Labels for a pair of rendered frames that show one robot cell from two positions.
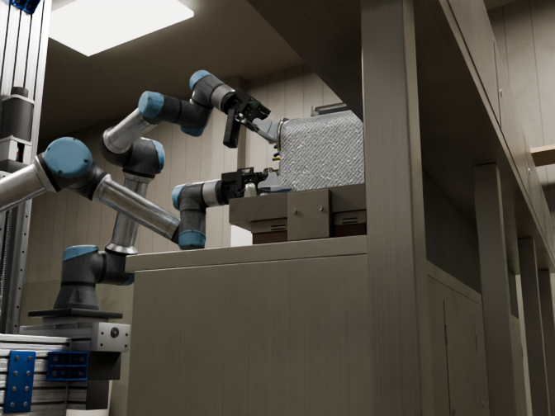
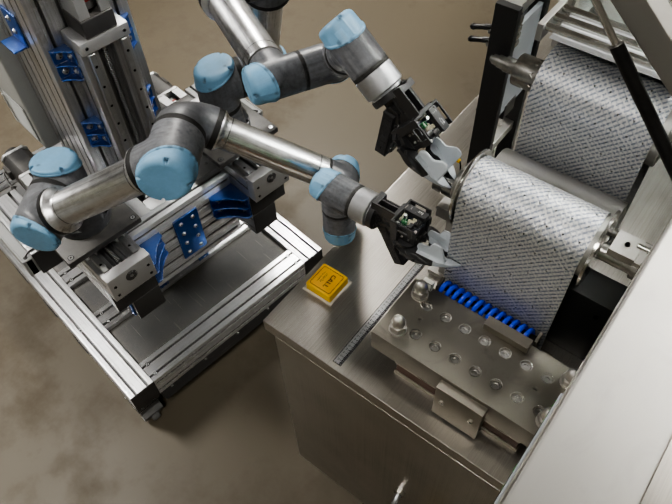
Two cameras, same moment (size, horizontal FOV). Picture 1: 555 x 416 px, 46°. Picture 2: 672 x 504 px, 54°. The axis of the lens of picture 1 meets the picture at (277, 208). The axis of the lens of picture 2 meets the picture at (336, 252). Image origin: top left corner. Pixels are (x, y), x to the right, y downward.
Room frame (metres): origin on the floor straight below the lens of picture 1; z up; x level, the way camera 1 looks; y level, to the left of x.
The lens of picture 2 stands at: (0.88, 0.02, 2.16)
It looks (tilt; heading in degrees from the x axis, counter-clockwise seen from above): 53 degrees down; 14
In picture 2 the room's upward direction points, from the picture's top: 3 degrees counter-clockwise
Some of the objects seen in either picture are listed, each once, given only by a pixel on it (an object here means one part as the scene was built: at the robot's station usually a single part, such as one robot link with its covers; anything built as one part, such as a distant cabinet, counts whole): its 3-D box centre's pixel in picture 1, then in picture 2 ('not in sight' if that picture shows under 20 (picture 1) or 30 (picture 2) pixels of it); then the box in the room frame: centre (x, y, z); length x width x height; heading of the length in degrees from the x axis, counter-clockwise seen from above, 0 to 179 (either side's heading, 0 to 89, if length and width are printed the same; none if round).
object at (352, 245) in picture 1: (396, 304); (627, 86); (2.58, -0.47, 0.88); 2.52 x 0.66 x 0.04; 154
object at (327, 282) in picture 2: not in sight; (327, 282); (1.70, 0.25, 0.91); 0.07 x 0.07 x 0.02; 64
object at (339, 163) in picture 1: (321, 178); (500, 279); (1.64, -0.11, 1.11); 0.23 x 0.01 x 0.18; 64
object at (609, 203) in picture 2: not in sight; (551, 202); (1.80, -0.19, 1.17); 0.26 x 0.12 x 0.12; 64
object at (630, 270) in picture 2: not in sight; (619, 259); (1.62, -0.29, 1.25); 0.07 x 0.04 x 0.04; 64
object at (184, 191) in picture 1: (192, 197); (337, 192); (1.81, 0.24, 1.11); 0.11 x 0.08 x 0.09; 64
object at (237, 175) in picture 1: (242, 187); (398, 222); (1.74, 0.10, 1.12); 0.12 x 0.08 x 0.09; 64
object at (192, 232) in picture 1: (192, 231); (339, 215); (1.82, 0.24, 1.01); 0.11 x 0.08 x 0.11; 7
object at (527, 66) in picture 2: not in sight; (531, 74); (1.98, -0.12, 1.33); 0.06 x 0.06 x 0.06; 64
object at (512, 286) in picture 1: (481, 268); not in sight; (2.56, -0.81, 1.02); 2.24 x 0.04 x 0.24; 154
